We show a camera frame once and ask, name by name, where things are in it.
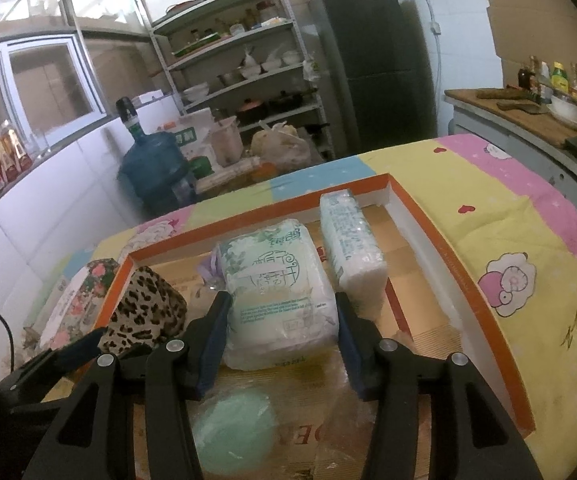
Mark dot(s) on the kitchen counter with board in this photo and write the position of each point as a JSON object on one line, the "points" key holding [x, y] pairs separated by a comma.
{"points": [[538, 141]]}

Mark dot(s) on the white bowl on counter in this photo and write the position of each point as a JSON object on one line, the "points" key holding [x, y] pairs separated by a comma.
{"points": [[564, 110]]}

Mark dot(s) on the leopard print cloth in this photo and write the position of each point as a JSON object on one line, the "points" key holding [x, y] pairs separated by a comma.
{"points": [[150, 313]]}

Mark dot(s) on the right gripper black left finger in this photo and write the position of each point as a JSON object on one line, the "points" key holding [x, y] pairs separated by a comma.
{"points": [[91, 436]]}

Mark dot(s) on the blue water jug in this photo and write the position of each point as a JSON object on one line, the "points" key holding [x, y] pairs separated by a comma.
{"points": [[154, 167]]}

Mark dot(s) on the sliding glass window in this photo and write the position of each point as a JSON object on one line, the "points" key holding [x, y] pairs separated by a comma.
{"points": [[47, 90]]}

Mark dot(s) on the plastic bag of vegetables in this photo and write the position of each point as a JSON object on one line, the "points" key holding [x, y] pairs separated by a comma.
{"points": [[281, 146]]}

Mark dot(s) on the grey metal shelf rack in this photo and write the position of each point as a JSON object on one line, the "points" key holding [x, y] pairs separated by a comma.
{"points": [[242, 58]]}

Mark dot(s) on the orange rimmed cardboard box tray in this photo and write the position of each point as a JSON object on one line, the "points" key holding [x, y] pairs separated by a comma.
{"points": [[472, 435]]}

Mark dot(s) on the white flour sack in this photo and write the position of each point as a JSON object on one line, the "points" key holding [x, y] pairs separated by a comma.
{"points": [[192, 134]]}

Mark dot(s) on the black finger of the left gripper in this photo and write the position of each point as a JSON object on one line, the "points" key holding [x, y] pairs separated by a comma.
{"points": [[43, 372]]}

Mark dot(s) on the cream plush bunny purple dress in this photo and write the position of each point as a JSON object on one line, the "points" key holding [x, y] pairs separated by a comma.
{"points": [[211, 272]]}

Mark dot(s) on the floral tissue box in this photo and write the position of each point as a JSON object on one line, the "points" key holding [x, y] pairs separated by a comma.
{"points": [[77, 309]]}

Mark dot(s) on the small green tissue pack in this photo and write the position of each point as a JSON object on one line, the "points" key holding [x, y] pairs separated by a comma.
{"points": [[351, 249]]}

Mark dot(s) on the large white tissue pack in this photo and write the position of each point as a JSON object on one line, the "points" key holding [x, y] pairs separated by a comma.
{"points": [[283, 305]]}

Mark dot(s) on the colourful cartoon bed sheet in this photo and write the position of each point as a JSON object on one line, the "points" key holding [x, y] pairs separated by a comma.
{"points": [[489, 207]]}

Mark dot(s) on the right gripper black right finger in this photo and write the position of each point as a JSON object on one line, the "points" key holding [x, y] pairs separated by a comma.
{"points": [[472, 436]]}

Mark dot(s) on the mint green round item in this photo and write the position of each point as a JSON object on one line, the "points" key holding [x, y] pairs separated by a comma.
{"points": [[235, 434]]}

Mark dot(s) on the amber liquid bottle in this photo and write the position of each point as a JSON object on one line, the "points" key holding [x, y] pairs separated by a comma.
{"points": [[14, 147]]}

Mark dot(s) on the black refrigerator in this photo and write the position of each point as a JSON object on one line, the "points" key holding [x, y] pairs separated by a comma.
{"points": [[378, 71]]}

